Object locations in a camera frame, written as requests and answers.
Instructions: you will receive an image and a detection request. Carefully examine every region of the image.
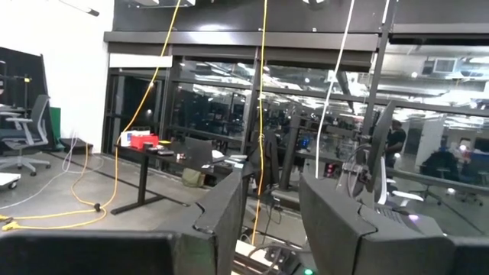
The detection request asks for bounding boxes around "red box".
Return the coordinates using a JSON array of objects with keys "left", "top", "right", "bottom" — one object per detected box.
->
[{"left": 130, "top": 133, "right": 160, "bottom": 150}]

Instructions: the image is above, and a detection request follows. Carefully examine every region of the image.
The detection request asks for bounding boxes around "black standing desk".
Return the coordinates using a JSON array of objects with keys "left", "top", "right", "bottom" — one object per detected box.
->
[{"left": 110, "top": 144, "right": 250, "bottom": 216}]

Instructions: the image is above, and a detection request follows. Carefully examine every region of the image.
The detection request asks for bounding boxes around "gray office chair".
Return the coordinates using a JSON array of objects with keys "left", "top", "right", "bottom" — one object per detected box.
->
[{"left": 0, "top": 94, "right": 53, "bottom": 178}]

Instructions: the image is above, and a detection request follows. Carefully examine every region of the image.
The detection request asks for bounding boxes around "dark laptop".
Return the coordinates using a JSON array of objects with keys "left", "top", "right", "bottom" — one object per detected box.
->
[{"left": 184, "top": 137, "right": 215, "bottom": 170}]

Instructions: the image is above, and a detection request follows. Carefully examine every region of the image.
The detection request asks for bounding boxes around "white office chair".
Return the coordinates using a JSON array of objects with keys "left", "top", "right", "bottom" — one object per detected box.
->
[{"left": 375, "top": 155, "right": 426, "bottom": 208}]

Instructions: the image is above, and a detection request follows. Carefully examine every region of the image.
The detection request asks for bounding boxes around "white and blue box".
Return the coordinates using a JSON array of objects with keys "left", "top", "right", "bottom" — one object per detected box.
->
[{"left": 119, "top": 129, "right": 151, "bottom": 147}]

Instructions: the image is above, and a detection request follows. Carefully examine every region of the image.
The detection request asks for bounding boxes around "yellow cable with plug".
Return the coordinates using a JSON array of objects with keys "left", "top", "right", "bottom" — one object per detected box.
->
[{"left": 0, "top": 0, "right": 183, "bottom": 233}]

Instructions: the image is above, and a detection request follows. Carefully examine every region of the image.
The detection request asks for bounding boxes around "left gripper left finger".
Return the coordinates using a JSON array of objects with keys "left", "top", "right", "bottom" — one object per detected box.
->
[{"left": 0, "top": 169, "right": 246, "bottom": 275}]

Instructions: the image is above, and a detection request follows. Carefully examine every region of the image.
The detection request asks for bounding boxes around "olive green bag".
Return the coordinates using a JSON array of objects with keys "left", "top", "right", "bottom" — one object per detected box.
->
[{"left": 180, "top": 167, "right": 206, "bottom": 189}]

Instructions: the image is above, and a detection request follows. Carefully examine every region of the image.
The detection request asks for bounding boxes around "white cable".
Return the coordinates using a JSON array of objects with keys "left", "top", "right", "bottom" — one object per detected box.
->
[{"left": 314, "top": 0, "right": 357, "bottom": 180}]

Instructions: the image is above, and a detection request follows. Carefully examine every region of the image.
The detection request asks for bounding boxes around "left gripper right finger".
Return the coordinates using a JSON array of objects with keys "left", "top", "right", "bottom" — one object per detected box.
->
[{"left": 298, "top": 173, "right": 489, "bottom": 275}]

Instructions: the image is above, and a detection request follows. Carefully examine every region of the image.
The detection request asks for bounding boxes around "green panel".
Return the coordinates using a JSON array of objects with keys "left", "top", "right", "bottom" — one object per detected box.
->
[{"left": 49, "top": 106, "right": 63, "bottom": 150}]

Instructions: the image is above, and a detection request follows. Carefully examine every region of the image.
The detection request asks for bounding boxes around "black power strip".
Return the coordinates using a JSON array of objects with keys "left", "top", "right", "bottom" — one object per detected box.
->
[{"left": 248, "top": 244, "right": 319, "bottom": 275}]

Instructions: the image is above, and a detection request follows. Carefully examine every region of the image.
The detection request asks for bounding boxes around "person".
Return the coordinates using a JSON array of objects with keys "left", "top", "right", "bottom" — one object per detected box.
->
[{"left": 383, "top": 119, "right": 407, "bottom": 170}]

